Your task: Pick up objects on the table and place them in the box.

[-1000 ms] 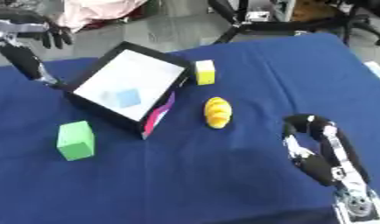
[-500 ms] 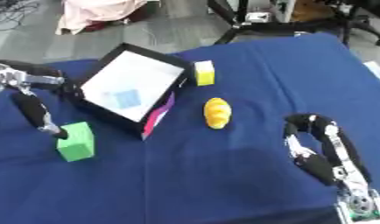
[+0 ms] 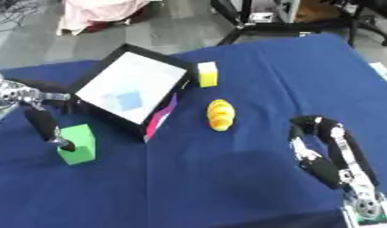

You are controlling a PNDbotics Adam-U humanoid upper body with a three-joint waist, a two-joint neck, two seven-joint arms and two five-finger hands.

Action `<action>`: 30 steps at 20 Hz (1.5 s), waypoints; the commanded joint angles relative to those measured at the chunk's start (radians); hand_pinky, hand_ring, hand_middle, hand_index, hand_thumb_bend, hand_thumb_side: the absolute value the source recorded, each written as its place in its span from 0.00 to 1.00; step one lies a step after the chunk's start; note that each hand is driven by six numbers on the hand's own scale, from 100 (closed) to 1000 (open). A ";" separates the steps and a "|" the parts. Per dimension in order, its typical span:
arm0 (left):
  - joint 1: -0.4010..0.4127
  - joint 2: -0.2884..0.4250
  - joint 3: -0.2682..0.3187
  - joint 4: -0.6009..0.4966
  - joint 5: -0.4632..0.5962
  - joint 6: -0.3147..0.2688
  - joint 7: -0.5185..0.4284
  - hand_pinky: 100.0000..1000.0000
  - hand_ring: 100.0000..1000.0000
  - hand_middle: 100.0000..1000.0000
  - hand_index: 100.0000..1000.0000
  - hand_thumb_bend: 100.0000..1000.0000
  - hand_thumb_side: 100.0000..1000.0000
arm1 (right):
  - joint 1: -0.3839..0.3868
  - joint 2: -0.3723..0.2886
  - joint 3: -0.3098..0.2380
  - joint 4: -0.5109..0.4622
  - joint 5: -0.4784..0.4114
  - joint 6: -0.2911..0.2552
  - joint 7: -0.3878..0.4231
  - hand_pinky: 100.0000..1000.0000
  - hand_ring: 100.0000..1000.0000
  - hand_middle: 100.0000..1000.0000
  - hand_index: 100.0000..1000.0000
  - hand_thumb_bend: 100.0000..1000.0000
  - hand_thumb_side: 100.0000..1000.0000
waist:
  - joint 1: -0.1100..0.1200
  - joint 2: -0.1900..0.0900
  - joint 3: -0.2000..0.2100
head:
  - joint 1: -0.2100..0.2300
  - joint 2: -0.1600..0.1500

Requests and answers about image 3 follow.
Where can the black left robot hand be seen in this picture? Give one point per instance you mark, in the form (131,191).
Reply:
(40,121)

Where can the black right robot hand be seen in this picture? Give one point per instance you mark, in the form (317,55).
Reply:
(337,148)

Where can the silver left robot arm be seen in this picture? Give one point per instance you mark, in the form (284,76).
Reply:
(5,98)

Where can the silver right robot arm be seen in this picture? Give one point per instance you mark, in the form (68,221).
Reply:
(366,206)

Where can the black box with white inside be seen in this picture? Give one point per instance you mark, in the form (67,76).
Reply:
(133,89)

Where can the green block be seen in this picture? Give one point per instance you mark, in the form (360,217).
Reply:
(79,144)

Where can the yellow ridged toy fruit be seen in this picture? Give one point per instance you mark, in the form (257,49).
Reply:
(220,114)

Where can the pink cloth covered object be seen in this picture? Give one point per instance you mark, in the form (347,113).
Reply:
(97,13)

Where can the black office chair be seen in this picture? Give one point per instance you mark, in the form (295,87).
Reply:
(365,20)

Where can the black metal stand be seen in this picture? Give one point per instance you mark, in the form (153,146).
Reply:
(264,20)

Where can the yellow block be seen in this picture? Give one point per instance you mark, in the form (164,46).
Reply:
(207,74)

